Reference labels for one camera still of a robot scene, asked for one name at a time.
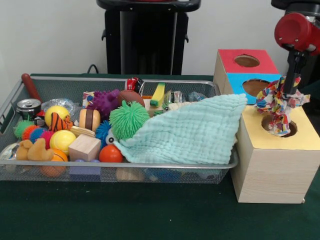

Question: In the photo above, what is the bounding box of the wooden cube block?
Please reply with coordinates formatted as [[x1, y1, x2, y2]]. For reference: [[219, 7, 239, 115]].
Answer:
[[68, 134, 102, 162]]

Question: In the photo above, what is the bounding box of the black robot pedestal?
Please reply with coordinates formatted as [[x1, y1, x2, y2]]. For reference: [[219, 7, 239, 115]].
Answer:
[[96, 0, 202, 75]]

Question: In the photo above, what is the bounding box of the large green spiky ball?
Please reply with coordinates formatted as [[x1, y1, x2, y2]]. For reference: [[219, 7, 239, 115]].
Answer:
[[109, 100, 151, 140]]

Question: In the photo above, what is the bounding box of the light blue waffle cloth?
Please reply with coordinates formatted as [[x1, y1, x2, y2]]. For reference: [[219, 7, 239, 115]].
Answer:
[[113, 93, 248, 165]]

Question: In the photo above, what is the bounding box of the black cable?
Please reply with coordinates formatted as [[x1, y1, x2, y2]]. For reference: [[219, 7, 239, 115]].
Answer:
[[87, 64, 101, 75]]

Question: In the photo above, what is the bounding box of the purple rubber toy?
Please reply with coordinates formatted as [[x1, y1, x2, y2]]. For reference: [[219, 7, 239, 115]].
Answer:
[[87, 89, 121, 121]]

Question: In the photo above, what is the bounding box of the wooden toy burger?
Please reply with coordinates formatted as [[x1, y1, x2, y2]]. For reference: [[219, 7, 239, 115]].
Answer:
[[79, 107, 101, 132]]

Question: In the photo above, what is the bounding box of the yellow ball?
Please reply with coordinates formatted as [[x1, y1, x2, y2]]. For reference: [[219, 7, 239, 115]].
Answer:
[[49, 129, 77, 156]]

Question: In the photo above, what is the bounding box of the red orange rubber ball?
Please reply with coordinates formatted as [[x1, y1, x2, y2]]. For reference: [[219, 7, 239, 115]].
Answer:
[[99, 144, 124, 163]]

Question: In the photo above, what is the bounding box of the yellow toy banana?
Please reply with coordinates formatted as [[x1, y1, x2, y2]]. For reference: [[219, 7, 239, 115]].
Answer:
[[149, 81, 166, 107]]

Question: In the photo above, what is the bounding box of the wooden box with three holes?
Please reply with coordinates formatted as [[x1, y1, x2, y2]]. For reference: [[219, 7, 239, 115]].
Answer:
[[213, 48, 320, 204]]

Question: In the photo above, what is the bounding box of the colourful patterned cloth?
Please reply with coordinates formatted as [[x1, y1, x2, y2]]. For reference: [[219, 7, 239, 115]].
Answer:
[[254, 76, 311, 137]]

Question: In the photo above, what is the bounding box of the shallow metal mesh bin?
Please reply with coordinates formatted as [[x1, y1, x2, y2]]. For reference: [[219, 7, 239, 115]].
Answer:
[[0, 73, 240, 185]]

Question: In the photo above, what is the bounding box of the orange plush toy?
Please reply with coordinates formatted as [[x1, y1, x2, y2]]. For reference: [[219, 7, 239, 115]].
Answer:
[[16, 138, 55, 161]]

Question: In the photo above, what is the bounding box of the dark green table cloth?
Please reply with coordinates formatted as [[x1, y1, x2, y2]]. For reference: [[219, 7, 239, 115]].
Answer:
[[0, 72, 320, 240], [297, 79, 320, 106]]

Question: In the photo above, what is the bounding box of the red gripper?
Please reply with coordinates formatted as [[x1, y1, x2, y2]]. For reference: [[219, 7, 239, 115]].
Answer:
[[274, 12, 320, 95]]

